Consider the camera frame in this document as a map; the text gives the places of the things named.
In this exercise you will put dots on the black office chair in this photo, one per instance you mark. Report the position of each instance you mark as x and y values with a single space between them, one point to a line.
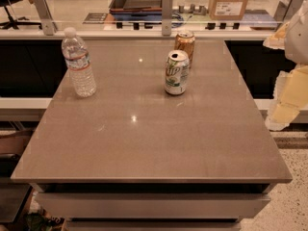
11 22

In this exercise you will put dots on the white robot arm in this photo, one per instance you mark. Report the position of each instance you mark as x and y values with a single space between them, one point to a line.
296 40

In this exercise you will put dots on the clear plastic water bottle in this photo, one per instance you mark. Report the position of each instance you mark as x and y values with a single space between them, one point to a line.
77 59

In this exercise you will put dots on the grey metal post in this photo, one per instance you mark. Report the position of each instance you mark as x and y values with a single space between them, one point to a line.
47 22
286 9
166 17

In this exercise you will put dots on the grey metal post middle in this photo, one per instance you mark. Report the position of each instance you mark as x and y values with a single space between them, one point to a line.
166 17

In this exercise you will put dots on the green white soda can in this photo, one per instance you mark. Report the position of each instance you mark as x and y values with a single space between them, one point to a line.
177 72

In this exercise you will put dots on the orange soda can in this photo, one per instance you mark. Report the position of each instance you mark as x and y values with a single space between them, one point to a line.
185 41

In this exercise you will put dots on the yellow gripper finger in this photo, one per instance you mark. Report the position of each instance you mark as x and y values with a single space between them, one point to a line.
290 95
277 40

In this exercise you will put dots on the cardboard box with label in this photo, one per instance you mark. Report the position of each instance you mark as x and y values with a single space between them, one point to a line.
227 9

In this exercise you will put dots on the grey table drawer front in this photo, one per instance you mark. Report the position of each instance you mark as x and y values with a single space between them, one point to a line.
157 205

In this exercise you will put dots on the grey metal post right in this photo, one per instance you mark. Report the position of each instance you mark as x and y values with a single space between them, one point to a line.
286 9

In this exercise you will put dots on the grey metal post left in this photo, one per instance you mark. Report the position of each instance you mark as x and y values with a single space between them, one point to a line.
47 22

